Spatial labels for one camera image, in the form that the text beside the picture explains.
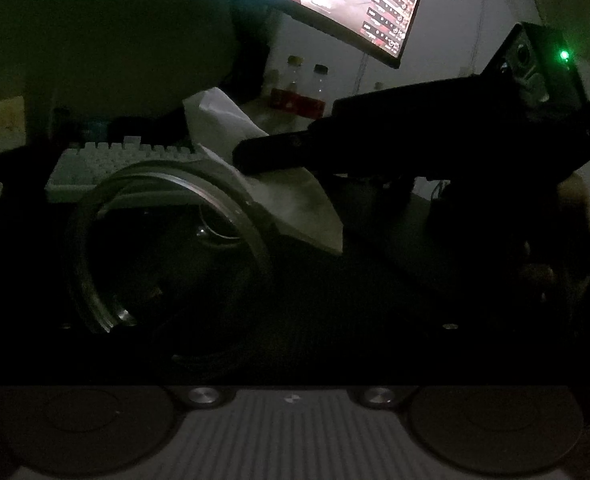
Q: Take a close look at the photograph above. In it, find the black cap plastic bottle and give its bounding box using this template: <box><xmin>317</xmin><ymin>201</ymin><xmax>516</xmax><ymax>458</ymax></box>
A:
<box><xmin>302</xmin><ymin>64</ymin><xmax>332</xmax><ymax>118</ymax></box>

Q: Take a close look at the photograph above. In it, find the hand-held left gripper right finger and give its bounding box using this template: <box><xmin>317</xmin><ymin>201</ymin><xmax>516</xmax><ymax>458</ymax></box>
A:
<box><xmin>355</xmin><ymin>300</ymin><xmax>590</xmax><ymax>406</ymax></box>

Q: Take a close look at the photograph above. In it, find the person's right hand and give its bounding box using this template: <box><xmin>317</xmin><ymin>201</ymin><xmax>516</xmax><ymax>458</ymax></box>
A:
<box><xmin>519</xmin><ymin>172</ymin><xmax>590</xmax><ymax>290</ymax></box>

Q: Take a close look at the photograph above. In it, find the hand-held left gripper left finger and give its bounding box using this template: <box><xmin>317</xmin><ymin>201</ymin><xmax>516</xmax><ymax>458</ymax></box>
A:
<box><xmin>0</xmin><ymin>305</ymin><xmax>236</xmax><ymax>406</ymax></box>

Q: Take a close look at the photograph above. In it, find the black monitor stand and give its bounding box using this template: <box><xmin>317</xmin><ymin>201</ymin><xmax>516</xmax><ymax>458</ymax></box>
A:
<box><xmin>220</xmin><ymin>0</ymin><xmax>280</xmax><ymax>111</ymax></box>

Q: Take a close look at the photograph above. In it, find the white and blue keyboard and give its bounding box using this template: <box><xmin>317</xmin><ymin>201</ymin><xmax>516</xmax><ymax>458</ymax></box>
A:
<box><xmin>45</xmin><ymin>139</ymin><xmax>206</xmax><ymax>204</ymax></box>

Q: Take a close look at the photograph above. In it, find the pale wooden box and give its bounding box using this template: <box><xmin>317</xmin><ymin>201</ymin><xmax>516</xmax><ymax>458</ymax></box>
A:
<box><xmin>0</xmin><ymin>94</ymin><xmax>27</xmax><ymax>161</ymax></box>

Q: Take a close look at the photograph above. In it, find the white paper tissue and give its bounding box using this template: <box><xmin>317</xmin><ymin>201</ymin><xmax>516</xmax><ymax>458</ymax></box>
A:
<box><xmin>182</xmin><ymin>87</ymin><xmax>346</xmax><ymax>254</ymax></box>

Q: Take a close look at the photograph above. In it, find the yellow cap plastic bottle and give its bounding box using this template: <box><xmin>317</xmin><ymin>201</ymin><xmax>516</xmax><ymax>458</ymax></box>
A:
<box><xmin>267</xmin><ymin>55</ymin><xmax>303</xmax><ymax>116</ymax></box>

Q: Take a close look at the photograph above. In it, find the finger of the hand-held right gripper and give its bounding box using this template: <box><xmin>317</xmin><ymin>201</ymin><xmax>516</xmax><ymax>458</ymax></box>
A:
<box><xmin>231</xmin><ymin>127</ymin><xmax>333</xmax><ymax>177</ymax></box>

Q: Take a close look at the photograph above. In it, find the clear glass jar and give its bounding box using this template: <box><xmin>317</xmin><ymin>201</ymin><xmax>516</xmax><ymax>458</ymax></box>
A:
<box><xmin>65</xmin><ymin>159</ymin><xmax>278</xmax><ymax>363</ymax></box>

